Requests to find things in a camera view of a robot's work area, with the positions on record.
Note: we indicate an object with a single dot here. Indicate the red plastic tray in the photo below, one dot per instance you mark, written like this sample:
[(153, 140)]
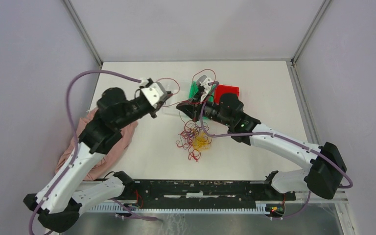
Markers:
[(224, 89)]

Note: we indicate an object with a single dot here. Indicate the green plastic tray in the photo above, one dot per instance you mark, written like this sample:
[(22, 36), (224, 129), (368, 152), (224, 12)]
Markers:
[(194, 90)]

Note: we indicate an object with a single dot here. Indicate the pink cloth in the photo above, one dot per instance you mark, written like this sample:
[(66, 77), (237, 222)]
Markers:
[(113, 155)]

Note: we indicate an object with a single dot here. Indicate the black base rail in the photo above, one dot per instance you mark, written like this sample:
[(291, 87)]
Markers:
[(196, 194)]

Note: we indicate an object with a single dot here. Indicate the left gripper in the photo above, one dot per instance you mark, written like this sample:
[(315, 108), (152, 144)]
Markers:
[(154, 110)]

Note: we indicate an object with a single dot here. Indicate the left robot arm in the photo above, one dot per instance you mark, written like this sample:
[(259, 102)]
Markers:
[(59, 205)]

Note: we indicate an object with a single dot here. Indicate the clear plastic tray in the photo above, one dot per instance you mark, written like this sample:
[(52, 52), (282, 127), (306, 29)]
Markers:
[(169, 107)]

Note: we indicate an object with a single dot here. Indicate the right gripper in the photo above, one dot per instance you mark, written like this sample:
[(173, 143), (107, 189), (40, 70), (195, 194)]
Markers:
[(193, 110)]

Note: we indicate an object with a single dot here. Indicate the white cable duct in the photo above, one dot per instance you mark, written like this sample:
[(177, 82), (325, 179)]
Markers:
[(112, 207)]

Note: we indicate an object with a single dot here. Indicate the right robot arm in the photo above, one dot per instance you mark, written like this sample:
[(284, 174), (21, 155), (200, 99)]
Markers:
[(322, 168)]

